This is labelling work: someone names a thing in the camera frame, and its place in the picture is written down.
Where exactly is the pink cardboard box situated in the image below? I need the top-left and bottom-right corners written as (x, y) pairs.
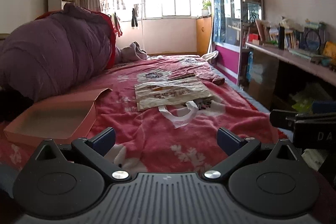
top-left (4, 88), bottom-right (111, 147)

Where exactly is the beige printed shopping bag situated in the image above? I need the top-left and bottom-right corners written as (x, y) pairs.
top-left (134, 73), bottom-right (215, 128)

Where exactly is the grey crumpled garment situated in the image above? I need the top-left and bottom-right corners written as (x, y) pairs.
top-left (115, 42), bottom-right (148, 64)

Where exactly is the purple duvet bundle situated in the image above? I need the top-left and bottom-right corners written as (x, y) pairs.
top-left (1, 3), bottom-right (116, 102)

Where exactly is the round black desk fan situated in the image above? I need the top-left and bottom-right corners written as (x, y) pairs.
top-left (303, 27), bottom-right (325, 55)

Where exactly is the black cylinder bottle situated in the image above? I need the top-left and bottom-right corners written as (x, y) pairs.
top-left (278, 26), bottom-right (285, 50)

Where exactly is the red floral blanket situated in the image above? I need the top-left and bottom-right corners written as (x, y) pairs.
top-left (1, 56), bottom-right (283, 174)

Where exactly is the glass display cabinet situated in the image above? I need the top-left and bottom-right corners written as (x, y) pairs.
top-left (213, 0), bottom-right (264, 85)

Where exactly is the potted green plant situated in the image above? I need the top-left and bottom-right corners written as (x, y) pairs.
top-left (202, 1), bottom-right (211, 17)

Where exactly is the orange wooden cabinet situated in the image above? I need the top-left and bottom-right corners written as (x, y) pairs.
top-left (196, 16), bottom-right (212, 56)

